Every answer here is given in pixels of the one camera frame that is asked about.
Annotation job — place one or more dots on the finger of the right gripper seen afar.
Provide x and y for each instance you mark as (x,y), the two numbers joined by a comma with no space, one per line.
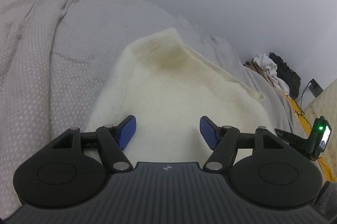
(292,139)

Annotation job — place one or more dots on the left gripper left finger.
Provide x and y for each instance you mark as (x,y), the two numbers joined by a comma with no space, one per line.
(112,141)

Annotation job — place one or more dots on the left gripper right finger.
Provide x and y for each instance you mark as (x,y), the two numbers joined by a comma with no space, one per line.
(222,141)

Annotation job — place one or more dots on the cream blue striped sweater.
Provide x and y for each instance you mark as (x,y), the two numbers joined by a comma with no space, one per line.
(168,87)

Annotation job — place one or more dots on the cream quilted headboard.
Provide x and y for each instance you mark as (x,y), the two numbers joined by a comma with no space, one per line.
(323,105)

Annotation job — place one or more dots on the black fluffy garment right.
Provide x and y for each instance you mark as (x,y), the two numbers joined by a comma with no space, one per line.
(290,77)

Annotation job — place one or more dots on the cardboard box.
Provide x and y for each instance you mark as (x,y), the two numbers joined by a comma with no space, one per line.
(254,67)

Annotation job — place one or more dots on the white crumpled garment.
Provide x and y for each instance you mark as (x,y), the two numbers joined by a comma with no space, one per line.
(269,69)

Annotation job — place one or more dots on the grey bed sheet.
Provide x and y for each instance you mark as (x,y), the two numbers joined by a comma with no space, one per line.
(56,55)

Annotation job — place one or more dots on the black wall charger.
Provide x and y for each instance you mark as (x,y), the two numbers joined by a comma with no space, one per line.
(315,88)

